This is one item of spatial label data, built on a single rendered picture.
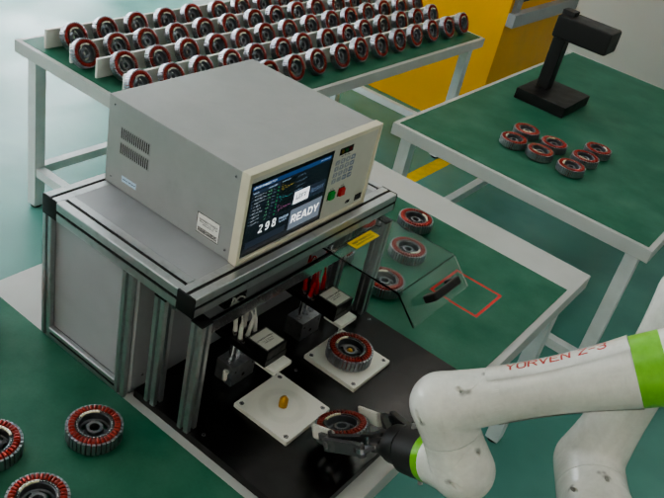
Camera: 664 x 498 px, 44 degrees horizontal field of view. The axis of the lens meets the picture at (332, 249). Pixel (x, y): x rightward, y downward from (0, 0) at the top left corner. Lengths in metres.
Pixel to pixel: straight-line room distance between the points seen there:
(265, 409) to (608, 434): 0.70
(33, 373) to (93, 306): 0.20
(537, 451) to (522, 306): 0.85
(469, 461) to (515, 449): 1.70
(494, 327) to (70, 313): 1.11
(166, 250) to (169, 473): 0.44
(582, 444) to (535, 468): 1.44
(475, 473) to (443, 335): 0.83
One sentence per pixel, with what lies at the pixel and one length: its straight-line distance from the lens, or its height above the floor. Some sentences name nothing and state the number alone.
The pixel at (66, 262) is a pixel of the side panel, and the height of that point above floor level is 0.97.
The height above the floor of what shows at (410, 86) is 0.12.
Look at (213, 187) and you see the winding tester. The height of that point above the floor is 1.25.
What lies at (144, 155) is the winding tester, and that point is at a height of 1.23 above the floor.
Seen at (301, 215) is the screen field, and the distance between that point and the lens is 1.69.
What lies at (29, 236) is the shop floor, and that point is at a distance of 3.60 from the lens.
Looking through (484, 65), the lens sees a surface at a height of 0.45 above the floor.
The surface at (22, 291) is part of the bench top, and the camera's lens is 2.08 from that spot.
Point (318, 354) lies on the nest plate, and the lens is 1.94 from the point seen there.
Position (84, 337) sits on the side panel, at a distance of 1.86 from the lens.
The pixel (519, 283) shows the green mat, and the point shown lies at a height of 0.75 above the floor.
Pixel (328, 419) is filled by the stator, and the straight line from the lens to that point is 1.72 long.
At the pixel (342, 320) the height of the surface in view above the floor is 0.88.
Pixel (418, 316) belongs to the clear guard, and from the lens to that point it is 1.75.
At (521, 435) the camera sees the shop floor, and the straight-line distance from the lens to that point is 3.15.
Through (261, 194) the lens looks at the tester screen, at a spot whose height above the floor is 1.27.
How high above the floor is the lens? 2.03
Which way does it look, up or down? 33 degrees down
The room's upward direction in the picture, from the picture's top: 14 degrees clockwise
